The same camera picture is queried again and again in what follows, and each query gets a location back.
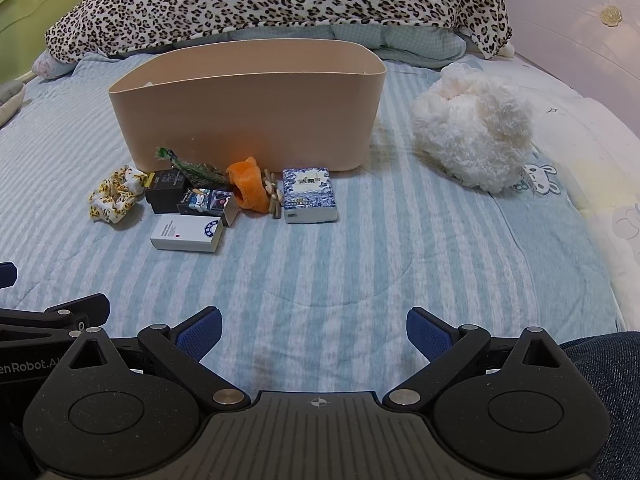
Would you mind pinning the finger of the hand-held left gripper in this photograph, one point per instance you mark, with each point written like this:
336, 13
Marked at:
7, 275
95, 307

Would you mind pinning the small dark printed box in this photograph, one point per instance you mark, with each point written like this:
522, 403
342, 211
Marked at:
205, 202

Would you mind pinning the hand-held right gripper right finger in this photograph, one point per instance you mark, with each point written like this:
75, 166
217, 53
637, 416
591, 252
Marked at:
427, 332

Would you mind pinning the white cartoon print pillow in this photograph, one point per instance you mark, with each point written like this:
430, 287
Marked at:
600, 150

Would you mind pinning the peacock feather ornament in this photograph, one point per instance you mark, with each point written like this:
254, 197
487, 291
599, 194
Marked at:
200, 172

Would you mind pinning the person's jeans leg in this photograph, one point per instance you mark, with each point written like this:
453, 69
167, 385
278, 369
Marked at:
610, 385

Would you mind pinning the black square box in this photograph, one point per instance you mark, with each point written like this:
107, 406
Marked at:
162, 192

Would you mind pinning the grey cushion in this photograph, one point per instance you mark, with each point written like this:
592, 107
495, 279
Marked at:
10, 102

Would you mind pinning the white fluffy plush toy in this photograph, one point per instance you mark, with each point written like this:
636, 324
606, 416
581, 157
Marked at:
470, 125

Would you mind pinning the yellow floral hair scrunchie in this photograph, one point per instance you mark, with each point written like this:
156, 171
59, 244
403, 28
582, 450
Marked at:
112, 192

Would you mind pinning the blue striped bed blanket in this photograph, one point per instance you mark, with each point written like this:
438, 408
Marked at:
350, 260

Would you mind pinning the orange plush hair clip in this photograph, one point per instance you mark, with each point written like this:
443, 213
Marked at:
250, 185

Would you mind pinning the pink floral pillow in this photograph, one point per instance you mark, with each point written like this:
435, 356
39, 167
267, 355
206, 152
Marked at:
50, 66

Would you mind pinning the blue white tissue pack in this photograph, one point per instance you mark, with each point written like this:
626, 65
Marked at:
307, 195

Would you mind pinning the pink padded headboard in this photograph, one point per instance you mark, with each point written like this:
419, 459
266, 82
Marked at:
565, 20

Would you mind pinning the beige plastic storage bin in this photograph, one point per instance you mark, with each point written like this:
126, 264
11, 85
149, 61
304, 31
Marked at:
240, 115

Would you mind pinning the green plastic storage box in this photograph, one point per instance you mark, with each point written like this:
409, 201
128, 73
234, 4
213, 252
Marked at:
35, 15

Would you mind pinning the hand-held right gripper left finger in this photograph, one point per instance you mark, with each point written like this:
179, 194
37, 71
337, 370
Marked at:
200, 332

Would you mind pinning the white rectangular box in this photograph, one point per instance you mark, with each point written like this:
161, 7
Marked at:
180, 235

